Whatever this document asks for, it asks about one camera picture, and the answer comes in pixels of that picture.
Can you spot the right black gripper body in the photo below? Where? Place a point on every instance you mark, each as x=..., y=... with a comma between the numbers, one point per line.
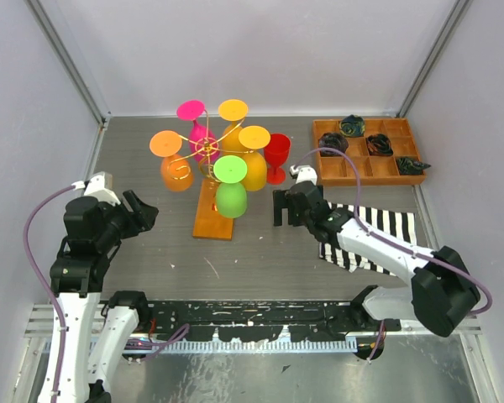
x=301, y=218

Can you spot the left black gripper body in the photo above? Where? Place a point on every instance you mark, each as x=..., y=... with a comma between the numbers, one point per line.
x=121, y=222

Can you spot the red plastic wine glass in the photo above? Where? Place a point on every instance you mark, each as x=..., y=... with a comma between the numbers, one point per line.
x=276, y=153

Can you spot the green plastic wine glass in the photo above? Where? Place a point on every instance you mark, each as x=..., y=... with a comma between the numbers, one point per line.
x=231, y=196

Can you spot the orange plastic wine glass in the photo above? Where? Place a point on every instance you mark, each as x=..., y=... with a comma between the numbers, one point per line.
x=175, y=170

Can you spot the gold wire wine glass rack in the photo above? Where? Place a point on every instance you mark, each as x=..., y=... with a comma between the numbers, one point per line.
x=208, y=223

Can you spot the yellow wine glass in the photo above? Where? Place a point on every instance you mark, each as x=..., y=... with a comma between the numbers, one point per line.
x=234, y=111
x=254, y=138

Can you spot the magenta plastic wine glass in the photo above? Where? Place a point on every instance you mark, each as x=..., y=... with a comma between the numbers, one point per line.
x=201, y=141

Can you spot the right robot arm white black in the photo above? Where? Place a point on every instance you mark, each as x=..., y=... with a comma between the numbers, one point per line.
x=438, y=290

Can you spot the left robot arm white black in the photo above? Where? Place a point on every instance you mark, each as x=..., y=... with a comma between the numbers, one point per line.
x=80, y=370

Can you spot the dark rolled tie left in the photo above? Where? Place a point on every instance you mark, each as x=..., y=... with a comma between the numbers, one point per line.
x=332, y=141

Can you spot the dark rolled tie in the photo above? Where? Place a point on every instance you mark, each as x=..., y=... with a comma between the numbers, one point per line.
x=407, y=165
x=379, y=145
x=352, y=126
x=332, y=141

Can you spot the dark rolled tie top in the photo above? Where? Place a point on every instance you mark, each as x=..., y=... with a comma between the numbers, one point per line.
x=352, y=126

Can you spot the dark rolled tie middle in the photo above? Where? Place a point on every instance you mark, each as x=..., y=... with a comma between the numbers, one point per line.
x=379, y=145

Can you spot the black white striped cloth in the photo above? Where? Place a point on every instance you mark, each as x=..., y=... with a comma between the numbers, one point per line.
x=400, y=225

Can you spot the dark rolled tie right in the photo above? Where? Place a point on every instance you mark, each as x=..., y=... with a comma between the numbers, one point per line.
x=407, y=165

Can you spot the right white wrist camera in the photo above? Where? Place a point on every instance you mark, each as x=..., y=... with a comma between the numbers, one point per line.
x=302, y=173

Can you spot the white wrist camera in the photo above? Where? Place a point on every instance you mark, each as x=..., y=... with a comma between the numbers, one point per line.
x=302, y=173
x=100, y=186

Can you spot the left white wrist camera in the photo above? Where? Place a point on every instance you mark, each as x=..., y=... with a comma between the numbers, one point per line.
x=100, y=186

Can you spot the grey slotted cable duct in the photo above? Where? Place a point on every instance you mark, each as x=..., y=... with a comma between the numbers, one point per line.
x=281, y=345

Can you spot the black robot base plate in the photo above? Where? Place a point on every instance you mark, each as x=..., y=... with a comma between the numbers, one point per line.
x=254, y=321

